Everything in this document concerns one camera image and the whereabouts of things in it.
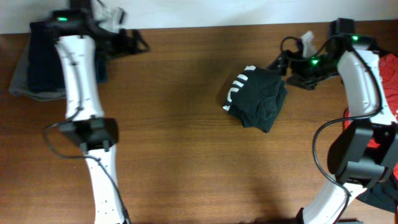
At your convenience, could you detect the black garment under pile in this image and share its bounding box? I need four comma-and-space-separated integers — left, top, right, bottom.
356, 174, 397, 214

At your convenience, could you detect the dark green t-shirt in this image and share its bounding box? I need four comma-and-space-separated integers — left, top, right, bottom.
223, 65, 287, 133

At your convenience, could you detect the red t-shirt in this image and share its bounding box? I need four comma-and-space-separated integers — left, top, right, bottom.
343, 53, 397, 180

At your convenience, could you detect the folded grey garment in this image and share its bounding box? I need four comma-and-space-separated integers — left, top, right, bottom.
9, 41, 66, 102

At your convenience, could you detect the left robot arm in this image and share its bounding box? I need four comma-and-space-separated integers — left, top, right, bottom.
42, 7, 150, 223

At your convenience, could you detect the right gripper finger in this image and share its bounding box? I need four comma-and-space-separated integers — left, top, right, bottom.
266, 58, 288, 76
286, 76, 317, 90

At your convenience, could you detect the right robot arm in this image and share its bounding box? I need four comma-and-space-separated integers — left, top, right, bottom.
278, 33, 397, 223

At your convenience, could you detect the folded navy blue garment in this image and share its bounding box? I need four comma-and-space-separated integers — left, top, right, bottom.
27, 22, 108, 93

